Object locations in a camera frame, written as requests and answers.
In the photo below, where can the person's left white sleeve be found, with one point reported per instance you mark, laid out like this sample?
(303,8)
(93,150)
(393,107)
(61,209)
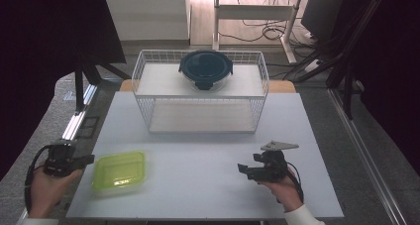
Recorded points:
(39,221)

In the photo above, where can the aluminium rail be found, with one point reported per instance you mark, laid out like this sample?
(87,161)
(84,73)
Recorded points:
(366,159)
(76,122)

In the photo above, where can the dark monitor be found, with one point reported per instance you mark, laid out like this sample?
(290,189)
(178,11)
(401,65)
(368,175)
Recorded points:
(322,15)

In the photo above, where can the white cabinet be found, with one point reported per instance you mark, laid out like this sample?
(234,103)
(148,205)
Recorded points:
(147,15)

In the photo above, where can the white desk frame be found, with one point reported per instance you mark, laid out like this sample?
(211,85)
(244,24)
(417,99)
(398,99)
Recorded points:
(254,12)

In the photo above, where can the black metal stand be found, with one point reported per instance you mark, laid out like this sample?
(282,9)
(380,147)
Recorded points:
(346,86)
(79,86)

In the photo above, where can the person's white sleeve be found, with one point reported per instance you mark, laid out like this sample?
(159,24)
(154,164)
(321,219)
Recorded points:
(39,221)
(303,216)

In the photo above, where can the white power strip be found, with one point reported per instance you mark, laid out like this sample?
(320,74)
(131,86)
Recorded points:
(312,65)

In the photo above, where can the person's right white sleeve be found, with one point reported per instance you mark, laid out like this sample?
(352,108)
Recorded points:
(303,216)

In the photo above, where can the green plastic food container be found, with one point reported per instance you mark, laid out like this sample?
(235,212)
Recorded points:
(119,170)

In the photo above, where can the person's right hand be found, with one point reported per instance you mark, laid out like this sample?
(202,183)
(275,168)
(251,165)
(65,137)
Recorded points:
(285,193)

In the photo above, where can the person's left hand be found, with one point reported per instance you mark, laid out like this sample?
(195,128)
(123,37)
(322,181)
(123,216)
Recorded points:
(46,192)

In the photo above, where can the round container with dark lid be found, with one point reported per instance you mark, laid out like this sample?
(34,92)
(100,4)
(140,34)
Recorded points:
(205,66)

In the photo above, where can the black curtain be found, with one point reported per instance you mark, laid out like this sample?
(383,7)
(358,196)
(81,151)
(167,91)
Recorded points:
(43,46)
(393,69)

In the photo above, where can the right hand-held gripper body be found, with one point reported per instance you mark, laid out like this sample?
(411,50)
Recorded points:
(272,172)

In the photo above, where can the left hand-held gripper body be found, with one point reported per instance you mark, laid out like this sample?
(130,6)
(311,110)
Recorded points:
(59,160)

